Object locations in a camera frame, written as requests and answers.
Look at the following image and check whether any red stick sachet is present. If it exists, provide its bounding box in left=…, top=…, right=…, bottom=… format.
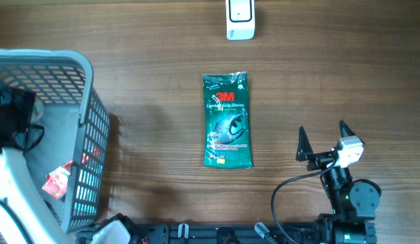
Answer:
left=63, top=146, right=101, bottom=170

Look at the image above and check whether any green 3M gloves packet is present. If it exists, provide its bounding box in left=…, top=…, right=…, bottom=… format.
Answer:
left=203, top=71, right=253, bottom=169

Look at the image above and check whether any white barcode scanner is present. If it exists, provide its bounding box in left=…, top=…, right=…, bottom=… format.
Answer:
left=226, top=0, right=255, bottom=41

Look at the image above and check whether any green lid jar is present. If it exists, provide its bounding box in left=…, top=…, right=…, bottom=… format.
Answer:
left=30, top=100, right=44, bottom=123

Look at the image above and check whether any black camera cable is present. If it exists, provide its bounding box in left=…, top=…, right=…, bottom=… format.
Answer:
left=270, top=152, right=339, bottom=244

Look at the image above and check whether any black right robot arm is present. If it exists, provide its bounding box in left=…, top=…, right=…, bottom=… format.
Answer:
left=295, top=121, right=381, bottom=243

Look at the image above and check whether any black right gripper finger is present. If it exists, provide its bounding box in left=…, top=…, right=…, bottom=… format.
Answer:
left=339, top=120, right=356, bottom=138
left=296, top=126, right=314, bottom=161

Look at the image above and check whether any red white small box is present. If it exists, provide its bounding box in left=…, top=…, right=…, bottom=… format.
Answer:
left=42, top=167, right=70, bottom=199

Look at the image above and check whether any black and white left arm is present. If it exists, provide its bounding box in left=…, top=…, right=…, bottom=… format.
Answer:
left=0, top=87, right=122, bottom=243

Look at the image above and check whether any grey plastic mesh basket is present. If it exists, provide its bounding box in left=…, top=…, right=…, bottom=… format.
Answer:
left=0, top=49, right=110, bottom=243

